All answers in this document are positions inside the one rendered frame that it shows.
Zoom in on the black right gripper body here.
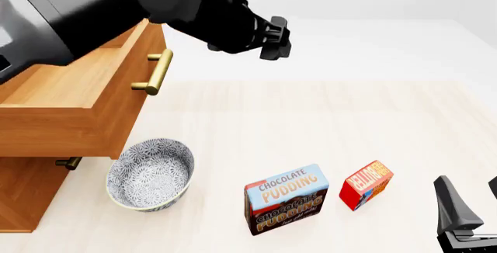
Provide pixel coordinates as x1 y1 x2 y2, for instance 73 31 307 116
436 225 497 253

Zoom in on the red butter box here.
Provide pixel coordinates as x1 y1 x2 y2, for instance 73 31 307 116
339 159 395 213

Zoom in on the open wooden drawer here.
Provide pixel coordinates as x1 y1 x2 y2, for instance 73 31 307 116
0 18 169 161

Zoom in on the wooden cabinet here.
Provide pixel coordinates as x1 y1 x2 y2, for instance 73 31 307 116
0 155 83 234

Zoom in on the chocolate pudding box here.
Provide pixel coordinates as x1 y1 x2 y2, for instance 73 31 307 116
243 163 331 237

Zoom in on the blue-white patterned bowl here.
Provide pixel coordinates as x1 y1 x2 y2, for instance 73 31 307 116
105 137 196 213

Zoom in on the long brass drawer handle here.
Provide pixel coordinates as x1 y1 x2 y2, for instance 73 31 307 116
130 48 175 97

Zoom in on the dark brass drawer handle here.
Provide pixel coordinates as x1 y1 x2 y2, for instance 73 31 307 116
54 156 83 172

